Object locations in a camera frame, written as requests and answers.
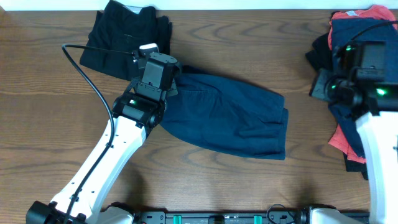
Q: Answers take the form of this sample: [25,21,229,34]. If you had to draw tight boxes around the navy blue shorts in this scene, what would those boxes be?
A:
[160,65,289,160]

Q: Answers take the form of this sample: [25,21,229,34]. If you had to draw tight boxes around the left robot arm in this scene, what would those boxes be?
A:
[25,52,180,224]

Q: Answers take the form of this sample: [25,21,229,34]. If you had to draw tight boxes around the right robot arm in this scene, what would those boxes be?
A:
[310,39,397,223]

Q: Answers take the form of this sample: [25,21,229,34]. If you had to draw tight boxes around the black garment under pile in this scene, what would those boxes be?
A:
[305,33,368,180]

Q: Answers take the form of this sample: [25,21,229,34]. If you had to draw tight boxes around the folded black shorts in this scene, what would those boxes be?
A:
[80,1,172,80]

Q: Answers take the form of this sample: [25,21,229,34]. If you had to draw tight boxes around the navy blue garment in pile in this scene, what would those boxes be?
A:
[328,17,398,159]

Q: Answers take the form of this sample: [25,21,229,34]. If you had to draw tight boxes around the red garment in pile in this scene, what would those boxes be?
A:
[327,4,396,164]

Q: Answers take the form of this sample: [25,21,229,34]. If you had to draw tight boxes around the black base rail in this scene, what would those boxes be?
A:
[133,210,371,224]

